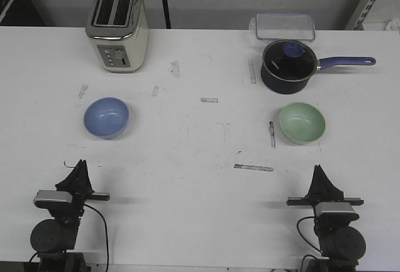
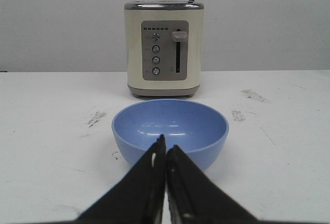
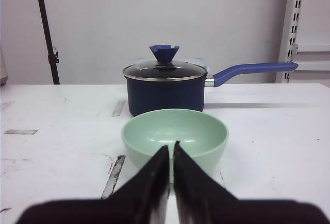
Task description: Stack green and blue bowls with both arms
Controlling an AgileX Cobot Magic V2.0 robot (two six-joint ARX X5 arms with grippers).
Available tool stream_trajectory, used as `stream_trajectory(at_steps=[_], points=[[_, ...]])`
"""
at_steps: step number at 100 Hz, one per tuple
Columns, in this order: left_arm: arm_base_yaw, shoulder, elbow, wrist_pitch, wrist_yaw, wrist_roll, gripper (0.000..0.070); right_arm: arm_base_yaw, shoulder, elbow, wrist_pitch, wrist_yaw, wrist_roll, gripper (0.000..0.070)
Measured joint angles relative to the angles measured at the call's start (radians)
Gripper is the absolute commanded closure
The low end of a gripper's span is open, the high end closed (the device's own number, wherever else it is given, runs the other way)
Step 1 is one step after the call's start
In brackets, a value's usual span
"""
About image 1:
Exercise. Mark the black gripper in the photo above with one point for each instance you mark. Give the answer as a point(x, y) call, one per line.
point(320, 182)
point(72, 184)

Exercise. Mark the glass pot lid blue knob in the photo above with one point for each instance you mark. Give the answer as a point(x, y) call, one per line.
point(289, 60)

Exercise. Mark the green bowl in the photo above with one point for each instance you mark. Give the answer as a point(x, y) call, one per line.
point(301, 123)

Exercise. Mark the cream and chrome toaster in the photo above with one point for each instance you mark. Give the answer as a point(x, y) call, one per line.
point(118, 32)

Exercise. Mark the dark blue saucepan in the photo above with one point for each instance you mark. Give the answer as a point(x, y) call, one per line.
point(291, 87)

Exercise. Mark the blue bowl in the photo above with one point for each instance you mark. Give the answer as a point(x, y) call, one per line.
point(106, 118)

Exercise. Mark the clear plastic food container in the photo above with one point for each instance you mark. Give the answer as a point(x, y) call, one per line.
point(274, 26)

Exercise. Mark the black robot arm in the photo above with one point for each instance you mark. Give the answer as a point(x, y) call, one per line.
point(54, 239)
point(340, 245)

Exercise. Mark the white crumpled object on shelf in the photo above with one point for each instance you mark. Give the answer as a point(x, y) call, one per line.
point(393, 25)

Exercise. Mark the white slotted shelf upright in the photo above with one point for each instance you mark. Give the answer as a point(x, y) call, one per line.
point(370, 0)

